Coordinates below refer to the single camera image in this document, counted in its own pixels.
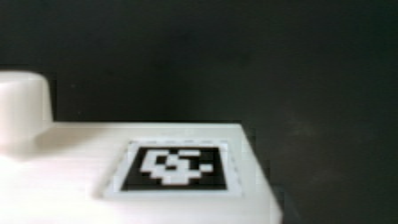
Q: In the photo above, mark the white drawer box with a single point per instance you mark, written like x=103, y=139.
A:
x=121, y=173

